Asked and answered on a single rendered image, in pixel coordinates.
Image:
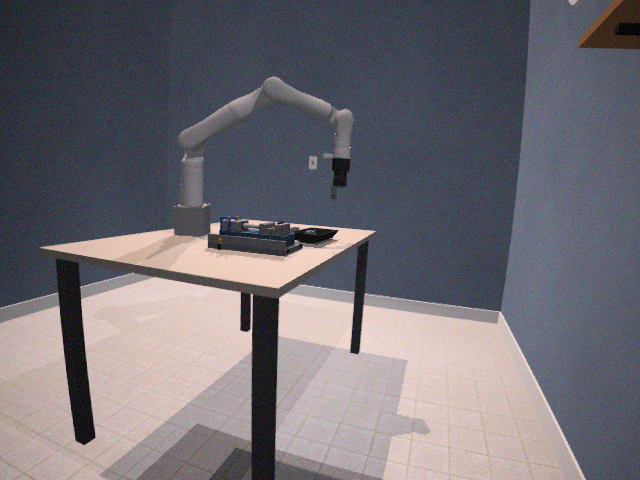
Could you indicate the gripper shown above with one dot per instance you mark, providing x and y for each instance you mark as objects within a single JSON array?
[{"x": 340, "y": 165}]

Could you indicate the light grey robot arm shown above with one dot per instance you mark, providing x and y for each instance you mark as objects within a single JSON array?
[{"x": 191, "y": 139}]

